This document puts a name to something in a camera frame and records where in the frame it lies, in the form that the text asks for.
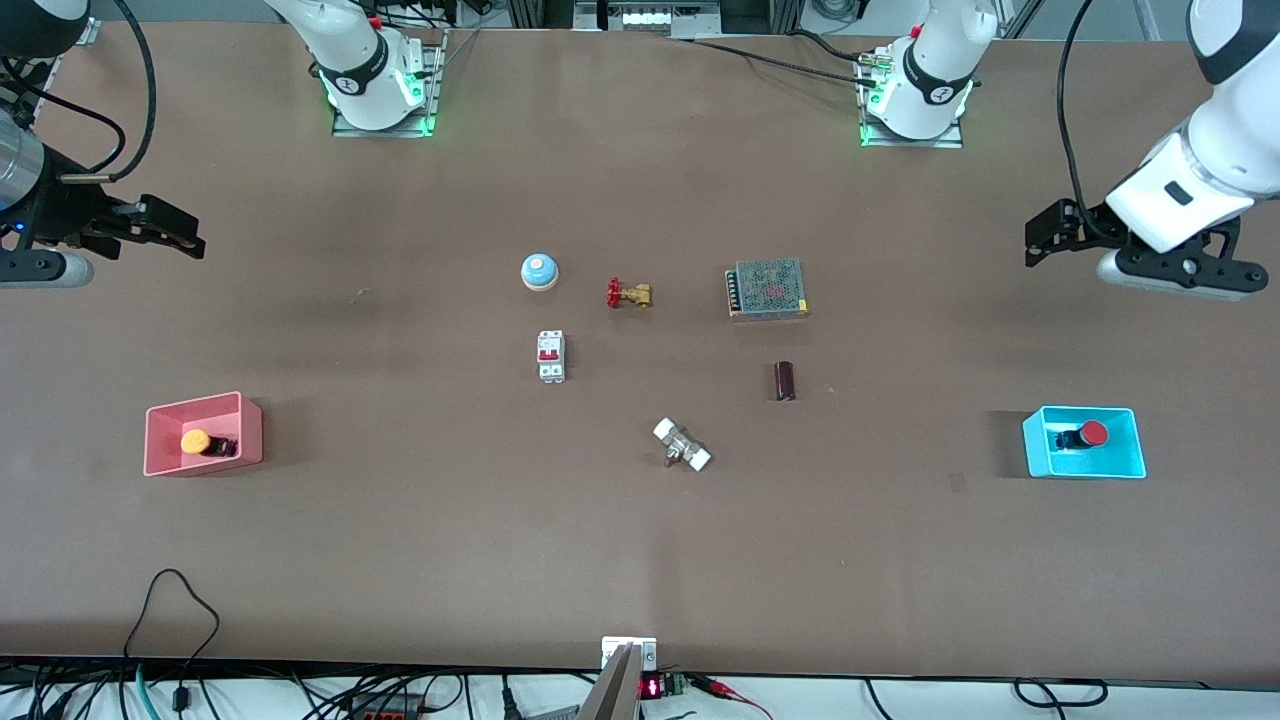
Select black table cable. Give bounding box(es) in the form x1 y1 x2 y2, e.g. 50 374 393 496
672 38 879 89
790 30 881 63

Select black looped cable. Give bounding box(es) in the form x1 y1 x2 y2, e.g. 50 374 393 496
120 568 223 720

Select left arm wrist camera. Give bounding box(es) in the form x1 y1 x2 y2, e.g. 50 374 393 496
1095 228 1271 301

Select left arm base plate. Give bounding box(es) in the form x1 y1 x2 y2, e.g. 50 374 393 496
858 50 966 149

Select black coiled cable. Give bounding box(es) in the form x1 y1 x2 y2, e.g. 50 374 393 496
1014 677 1109 709

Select grey camera mount pole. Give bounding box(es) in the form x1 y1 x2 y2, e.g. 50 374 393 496
578 636 658 720

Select cyan plastic bin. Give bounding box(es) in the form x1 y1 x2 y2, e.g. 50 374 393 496
1022 405 1147 480

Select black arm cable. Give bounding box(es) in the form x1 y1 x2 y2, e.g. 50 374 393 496
1057 0 1131 241
0 0 158 186

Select black power strip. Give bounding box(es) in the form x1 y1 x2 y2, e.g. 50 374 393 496
340 695 433 720

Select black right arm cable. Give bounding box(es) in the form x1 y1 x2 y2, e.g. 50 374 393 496
0 0 158 186

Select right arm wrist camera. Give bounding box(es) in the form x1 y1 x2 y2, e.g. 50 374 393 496
0 250 96 289

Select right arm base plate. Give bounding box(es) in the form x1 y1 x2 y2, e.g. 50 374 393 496
333 30 447 138

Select red alligator clip lead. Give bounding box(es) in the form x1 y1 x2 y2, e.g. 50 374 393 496
695 675 773 720

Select metal mesh power supply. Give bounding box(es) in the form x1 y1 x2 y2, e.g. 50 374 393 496
726 258 810 321

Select pink plastic bin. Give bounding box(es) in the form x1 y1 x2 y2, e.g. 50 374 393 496
144 391 264 478

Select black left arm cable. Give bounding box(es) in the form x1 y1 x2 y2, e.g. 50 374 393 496
1057 0 1131 241

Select silver fitting white caps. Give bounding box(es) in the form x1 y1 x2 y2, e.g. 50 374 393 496
653 417 713 473

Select metal equipment rack frame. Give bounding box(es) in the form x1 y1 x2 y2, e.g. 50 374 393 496
573 0 723 39

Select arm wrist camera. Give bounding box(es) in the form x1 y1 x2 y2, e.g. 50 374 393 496
0 250 96 289
1095 228 1271 301

